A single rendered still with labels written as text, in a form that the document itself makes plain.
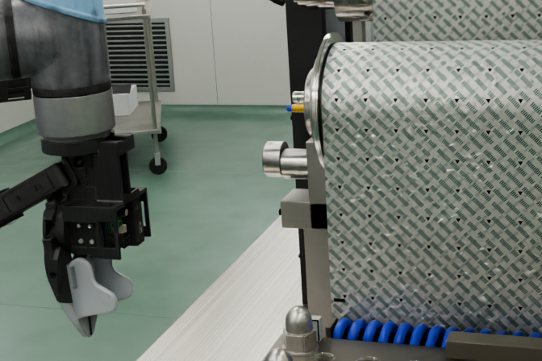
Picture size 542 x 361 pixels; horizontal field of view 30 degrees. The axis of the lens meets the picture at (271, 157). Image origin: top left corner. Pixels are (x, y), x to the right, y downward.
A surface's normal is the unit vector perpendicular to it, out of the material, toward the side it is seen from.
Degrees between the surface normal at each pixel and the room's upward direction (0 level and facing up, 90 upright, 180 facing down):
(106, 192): 90
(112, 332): 0
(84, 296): 93
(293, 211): 90
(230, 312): 0
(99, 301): 93
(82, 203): 0
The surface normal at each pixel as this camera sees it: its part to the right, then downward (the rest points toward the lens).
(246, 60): -0.32, 0.25
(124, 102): -0.04, 0.25
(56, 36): 0.22, 0.16
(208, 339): -0.06, -0.97
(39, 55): 0.24, 0.60
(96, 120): 0.71, 0.14
